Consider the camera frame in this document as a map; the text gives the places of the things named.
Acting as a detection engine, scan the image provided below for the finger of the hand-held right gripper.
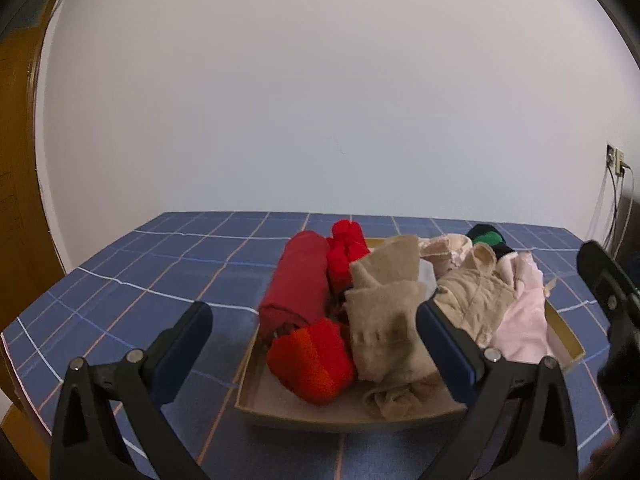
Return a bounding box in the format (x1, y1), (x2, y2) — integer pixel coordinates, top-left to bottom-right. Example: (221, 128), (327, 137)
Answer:
(576, 239), (640, 337)

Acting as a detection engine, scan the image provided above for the blue plaid tablecloth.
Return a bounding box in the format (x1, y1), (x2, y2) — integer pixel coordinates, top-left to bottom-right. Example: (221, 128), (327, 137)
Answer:
(0, 211), (622, 480)

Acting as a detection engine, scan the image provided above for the grey power cable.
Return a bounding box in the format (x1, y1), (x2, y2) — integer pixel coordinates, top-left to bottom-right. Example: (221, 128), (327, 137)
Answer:
(615, 164), (636, 257)

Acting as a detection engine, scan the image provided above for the wooden wardrobe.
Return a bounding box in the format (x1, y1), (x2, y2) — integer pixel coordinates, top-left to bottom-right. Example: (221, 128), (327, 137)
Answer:
(0, 0), (69, 337)

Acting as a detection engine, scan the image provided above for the beige sock bundle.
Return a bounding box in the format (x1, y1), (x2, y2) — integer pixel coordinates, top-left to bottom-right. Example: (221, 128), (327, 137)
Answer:
(343, 280), (441, 384)

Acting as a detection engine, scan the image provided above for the shallow cardboard tray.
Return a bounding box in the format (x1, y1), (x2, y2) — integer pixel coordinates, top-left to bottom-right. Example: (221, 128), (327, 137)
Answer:
(235, 237), (586, 436)

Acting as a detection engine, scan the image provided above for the light pink underwear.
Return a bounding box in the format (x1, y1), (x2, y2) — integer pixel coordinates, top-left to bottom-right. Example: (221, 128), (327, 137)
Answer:
(487, 252), (559, 366)

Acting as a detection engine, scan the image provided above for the bright red sock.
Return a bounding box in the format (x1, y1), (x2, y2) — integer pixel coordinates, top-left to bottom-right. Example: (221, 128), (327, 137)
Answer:
(326, 219), (372, 294)

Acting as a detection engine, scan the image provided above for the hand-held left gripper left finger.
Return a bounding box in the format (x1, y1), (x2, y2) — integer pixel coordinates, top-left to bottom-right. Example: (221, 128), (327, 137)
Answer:
(50, 301), (214, 480)

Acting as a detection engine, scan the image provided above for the black and green sock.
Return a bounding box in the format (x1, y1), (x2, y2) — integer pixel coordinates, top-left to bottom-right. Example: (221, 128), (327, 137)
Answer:
(465, 223), (516, 261)

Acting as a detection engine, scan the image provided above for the red and orange sock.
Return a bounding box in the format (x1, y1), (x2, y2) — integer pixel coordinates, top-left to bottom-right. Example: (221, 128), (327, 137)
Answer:
(265, 317), (357, 407)

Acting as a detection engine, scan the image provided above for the black monitor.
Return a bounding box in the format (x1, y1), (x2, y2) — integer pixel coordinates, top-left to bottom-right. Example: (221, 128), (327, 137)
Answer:
(618, 190), (640, 272)

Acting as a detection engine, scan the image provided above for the dark red underwear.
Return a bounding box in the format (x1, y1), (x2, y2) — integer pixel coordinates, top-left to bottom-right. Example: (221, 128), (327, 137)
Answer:
(258, 230), (332, 346)

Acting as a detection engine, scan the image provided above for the tan nylon stocking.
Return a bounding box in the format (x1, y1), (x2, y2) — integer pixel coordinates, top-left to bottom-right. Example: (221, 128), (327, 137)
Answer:
(362, 377), (464, 421)

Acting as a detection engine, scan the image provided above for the wall socket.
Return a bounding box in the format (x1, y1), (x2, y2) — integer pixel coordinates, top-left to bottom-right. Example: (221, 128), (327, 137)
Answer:
(605, 142), (626, 177)

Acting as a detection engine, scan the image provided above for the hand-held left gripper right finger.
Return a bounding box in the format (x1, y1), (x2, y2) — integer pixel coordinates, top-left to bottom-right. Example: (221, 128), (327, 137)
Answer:
(416, 300), (579, 480)

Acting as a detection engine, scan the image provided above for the cream dotted underwear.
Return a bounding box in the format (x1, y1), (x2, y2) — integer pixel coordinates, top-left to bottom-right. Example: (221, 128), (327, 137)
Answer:
(432, 243), (521, 351)

